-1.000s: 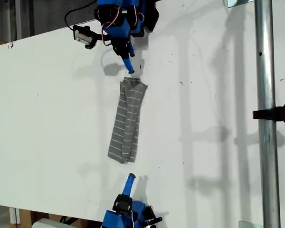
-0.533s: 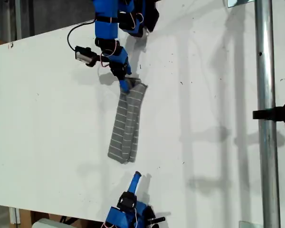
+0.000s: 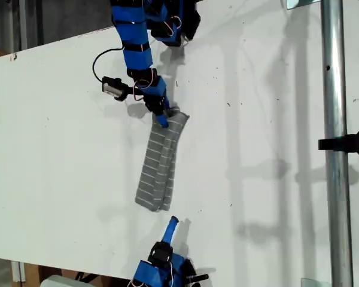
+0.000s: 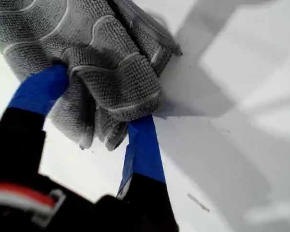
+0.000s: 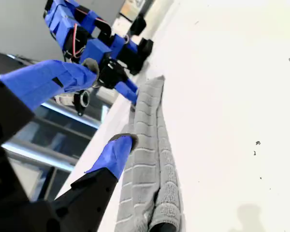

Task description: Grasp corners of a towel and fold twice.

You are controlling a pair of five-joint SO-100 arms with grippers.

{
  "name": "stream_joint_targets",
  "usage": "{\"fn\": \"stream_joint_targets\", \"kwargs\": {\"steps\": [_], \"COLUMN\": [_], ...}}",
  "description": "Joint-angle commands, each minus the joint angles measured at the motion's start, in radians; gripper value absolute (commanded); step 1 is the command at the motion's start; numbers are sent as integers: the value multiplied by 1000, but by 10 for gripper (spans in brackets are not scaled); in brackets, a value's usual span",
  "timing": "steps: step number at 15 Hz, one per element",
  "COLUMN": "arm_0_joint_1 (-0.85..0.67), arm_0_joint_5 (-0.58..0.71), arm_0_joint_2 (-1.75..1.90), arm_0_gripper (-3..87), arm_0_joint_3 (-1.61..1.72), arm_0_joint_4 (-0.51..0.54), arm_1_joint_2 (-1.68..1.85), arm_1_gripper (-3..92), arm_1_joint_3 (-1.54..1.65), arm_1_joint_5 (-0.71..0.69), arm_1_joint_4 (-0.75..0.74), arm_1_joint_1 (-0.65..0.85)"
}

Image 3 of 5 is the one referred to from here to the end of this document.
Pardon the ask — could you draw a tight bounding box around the grey white-striped towel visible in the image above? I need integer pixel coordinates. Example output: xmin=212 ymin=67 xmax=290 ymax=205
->
xmin=134 ymin=109 xmax=191 ymax=213

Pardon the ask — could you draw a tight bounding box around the black clamp knob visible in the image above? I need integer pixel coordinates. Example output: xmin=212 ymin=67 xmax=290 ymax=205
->
xmin=185 ymin=273 xmax=210 ymax=283

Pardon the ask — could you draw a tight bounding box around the white plastic container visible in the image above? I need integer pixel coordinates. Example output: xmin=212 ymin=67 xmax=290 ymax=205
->
xmin=41 ymin=274 xmax=89 ymax=287

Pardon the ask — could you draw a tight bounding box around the large brown cardboard box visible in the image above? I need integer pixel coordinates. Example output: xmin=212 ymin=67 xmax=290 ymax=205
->
xmin=23 ymin=262 xmax=132 ymax=287

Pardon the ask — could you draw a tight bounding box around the white table leg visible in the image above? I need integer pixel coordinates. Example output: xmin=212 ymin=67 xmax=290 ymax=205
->
xmin=11 ymin=261 xmax=26 ymax=282

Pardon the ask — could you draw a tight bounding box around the red white servo wire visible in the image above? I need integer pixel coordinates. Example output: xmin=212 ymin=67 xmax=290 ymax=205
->
xmin=166 ymin=262 xmax=177 ymax=287
xmin=133 ymin=69 xmax=156 ymax=102

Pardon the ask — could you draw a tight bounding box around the black camera stalk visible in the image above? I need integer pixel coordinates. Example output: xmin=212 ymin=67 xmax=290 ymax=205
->
xmin=115 ymin=85 xmax=135 ymax=102

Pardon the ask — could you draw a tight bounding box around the black grey camera box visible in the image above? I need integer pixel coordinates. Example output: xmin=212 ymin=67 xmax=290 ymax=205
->
xmin=101 ymin=76 xmax=123 ymax=98

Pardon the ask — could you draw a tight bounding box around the black camera cable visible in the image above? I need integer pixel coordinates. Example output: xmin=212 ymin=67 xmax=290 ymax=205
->
xmin=92 ymin=47 xmax=125 ymax=82

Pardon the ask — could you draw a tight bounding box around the steel post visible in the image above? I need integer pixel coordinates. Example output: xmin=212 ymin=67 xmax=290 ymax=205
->
xmin=320 ymin=0 xmax=354 ymax=287

